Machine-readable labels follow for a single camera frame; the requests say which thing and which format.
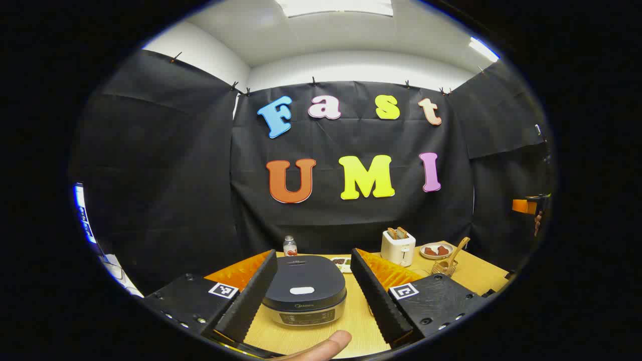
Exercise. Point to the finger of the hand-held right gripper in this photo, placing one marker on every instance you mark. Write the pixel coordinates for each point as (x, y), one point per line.
(522, 206)

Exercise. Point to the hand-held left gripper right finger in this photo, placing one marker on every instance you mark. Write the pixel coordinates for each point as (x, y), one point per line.
(378, 301)

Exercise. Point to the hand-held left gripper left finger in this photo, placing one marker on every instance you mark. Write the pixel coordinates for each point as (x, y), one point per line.
(248, 301)

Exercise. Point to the dark grey rice cooker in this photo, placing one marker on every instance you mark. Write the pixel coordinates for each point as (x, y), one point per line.
(306, 276)

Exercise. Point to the clear ribbed chopstick holder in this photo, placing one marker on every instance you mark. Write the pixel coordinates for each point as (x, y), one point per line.
(444, 269)

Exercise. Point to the wooden spoon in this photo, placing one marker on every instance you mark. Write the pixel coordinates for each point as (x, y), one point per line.
(460, 246)

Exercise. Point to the white toaster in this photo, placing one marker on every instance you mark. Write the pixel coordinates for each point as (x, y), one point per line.
(397, 250)

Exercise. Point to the white divided condiment dish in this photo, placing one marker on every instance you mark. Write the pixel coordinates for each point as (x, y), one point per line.
(341, 261)

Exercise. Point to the white round plate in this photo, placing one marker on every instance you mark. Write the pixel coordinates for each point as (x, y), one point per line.
(430, 256)

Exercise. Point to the small clear bottle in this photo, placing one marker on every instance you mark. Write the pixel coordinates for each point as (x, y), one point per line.
(290, 246)

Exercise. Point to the toast slice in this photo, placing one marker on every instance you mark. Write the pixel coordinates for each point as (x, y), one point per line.
(402, 232)
(391, 233)

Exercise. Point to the brown meat piece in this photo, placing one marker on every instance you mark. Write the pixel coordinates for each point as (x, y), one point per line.
(430, 251)
(443, 250)

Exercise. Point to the black backdrop cloth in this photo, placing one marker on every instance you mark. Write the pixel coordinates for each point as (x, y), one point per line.
(200, 175)

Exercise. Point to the small ceiling light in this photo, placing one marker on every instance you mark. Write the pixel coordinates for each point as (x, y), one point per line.
(482, 48)

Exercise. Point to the computer monitor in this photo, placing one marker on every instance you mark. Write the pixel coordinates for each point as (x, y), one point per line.
(83, 210)

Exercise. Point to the large ceiling light panel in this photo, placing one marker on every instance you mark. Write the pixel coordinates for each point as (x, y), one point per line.
(333, 6)

